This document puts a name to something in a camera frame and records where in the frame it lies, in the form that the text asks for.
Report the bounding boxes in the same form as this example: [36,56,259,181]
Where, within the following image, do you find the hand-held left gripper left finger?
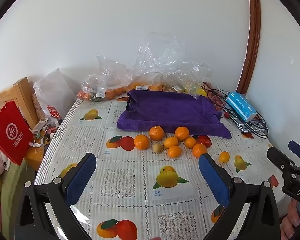
[15,152,97,240]

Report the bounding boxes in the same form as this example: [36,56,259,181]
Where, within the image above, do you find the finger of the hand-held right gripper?
[267,146,298,178]
[288,140,300,170]

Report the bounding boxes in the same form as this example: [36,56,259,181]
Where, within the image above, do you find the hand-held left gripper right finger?
[198,153,281,240]

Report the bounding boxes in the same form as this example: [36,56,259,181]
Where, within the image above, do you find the person's right hand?
[281,199,300,240]

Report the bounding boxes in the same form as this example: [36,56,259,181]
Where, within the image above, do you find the grey checkered cloth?
[230,116,268,134]

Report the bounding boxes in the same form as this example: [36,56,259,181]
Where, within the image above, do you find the fruit print tablecloth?
[34,97,285,240]

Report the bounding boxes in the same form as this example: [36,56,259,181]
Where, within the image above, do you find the wooden side table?
[23,120,63,172]

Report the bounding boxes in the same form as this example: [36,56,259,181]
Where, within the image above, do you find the clutter of small bottles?
[29,118,62,150]

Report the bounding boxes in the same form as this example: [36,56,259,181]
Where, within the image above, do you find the blue tissue box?
[226,92,258,122]

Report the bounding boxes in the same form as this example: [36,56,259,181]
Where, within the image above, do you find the green bedding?
[0,161,39,234]

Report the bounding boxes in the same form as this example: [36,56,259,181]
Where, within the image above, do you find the bag of red tomatoes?
[206,82,229,111]

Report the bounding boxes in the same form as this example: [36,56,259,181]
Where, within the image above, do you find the purple towel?
[116,89,232,139]

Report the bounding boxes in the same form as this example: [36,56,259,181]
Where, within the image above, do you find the dotted beige paper bag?
[31,93,48,122]

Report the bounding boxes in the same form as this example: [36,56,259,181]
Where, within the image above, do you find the red paper bag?
[0,100,34,166]

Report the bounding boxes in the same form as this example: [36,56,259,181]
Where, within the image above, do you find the white plastic bag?
[33,67,77,127]

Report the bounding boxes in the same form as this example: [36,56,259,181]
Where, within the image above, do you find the yellow package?
[185,83,208,97]

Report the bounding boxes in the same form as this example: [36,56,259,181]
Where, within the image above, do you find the clear bag of mandarins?
[76,54,131,102]

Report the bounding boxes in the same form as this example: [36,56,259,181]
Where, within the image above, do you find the bag of brown kiwis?
[165,85,186,93]

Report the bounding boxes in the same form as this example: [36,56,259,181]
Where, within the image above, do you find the wooden chair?
[0,77,39,131]

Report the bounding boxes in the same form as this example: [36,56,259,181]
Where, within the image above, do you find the bag of oranges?
[125,80,166,93]

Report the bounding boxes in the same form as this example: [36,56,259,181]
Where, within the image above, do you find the large clear plastic bag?
[130,32,214,93]

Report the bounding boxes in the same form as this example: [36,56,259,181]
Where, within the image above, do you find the black cable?
[202,81,269,139]

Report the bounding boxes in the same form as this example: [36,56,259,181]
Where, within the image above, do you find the brown wooden door frame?
[236,0,261,94]

